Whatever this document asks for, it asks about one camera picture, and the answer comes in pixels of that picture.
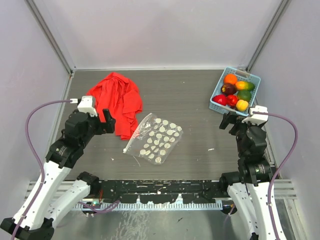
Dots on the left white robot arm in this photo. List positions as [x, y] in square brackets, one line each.
[39, 216]

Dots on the grey slotted cable duct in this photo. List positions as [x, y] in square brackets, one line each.
[176, 206]

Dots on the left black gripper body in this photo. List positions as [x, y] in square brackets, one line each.
[94, 129]

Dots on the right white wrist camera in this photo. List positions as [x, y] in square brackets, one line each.
[257, 115]

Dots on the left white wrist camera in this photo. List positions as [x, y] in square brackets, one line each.
[85, 104]

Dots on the orange fruit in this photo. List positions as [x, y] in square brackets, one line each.
[230, 79]

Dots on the dark red apple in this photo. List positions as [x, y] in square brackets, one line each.
[228, 89]

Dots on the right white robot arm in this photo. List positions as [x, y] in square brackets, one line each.
[251, 186]

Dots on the red pepper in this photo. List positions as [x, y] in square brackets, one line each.
[220, 99]

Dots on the clear polka dot zip bag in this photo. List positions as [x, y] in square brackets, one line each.
[154, 139]

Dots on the light blue plastic basket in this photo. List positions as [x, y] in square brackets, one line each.
[241, 76]

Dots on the red tomato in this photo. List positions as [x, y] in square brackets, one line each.
[232, 100]

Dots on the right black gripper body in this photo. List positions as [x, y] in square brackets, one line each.
[239, 127]

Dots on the red cloth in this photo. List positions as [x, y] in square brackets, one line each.
[121, 96]

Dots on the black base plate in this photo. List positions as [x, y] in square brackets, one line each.
[156, 191]

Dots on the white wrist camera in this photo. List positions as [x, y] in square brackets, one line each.
[257, 115]
[85, 104]

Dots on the orange green mango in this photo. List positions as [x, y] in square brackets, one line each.
[244, 85]

